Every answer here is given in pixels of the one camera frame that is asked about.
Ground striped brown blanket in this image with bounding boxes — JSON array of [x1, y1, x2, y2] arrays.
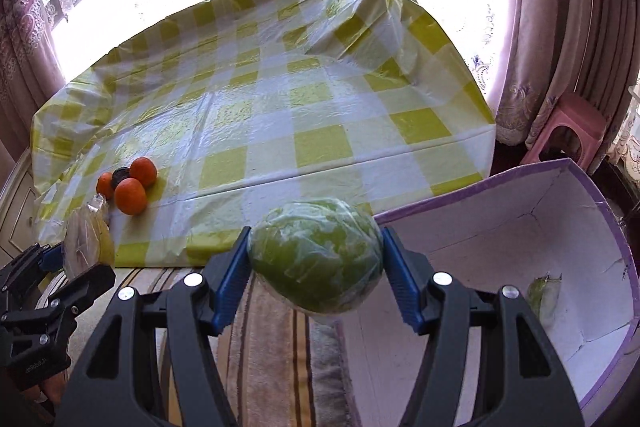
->
[[65, 264, 351, 427]]

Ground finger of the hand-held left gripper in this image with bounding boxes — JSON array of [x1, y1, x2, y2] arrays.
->
[[0, 244, 66, 308], [0, 263, 117, 344]]

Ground small wrapped green vegetable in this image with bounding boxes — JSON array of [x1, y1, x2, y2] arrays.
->
[[527, 273, 563, 323]]

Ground person's left hand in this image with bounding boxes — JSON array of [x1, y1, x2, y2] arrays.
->
[[30, 382, 67, 414]]

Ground white cardboard box purple edge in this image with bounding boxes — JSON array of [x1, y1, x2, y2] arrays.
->
[[335, 158, 640, 427]]

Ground plastic-wrapped green cabbage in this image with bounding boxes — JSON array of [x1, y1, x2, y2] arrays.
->
[[247, 199, 386, 318]]

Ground pink plastic stool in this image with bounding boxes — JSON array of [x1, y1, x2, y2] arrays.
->
[[520, 94, 608, 172]]

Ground pink floral curtain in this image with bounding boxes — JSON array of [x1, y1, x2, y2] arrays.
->
[[0, 0, 67, 148], [492, 0, 640, 172]]

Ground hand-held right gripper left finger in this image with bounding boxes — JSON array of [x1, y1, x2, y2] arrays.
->
[[52, 227, 253, 427]]

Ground yellow checked plastic tablecloth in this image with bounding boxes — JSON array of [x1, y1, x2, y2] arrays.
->
[[30, 0, 497, 269]]

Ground small orange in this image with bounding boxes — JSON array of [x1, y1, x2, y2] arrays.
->
[[96, 172, 116, 200]]

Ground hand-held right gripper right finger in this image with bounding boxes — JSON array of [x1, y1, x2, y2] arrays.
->
[[382, 227, 586, 427]]

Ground cream wooden furniture panel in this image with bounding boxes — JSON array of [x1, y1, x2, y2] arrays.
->
[[0, 147, 38, 268]]

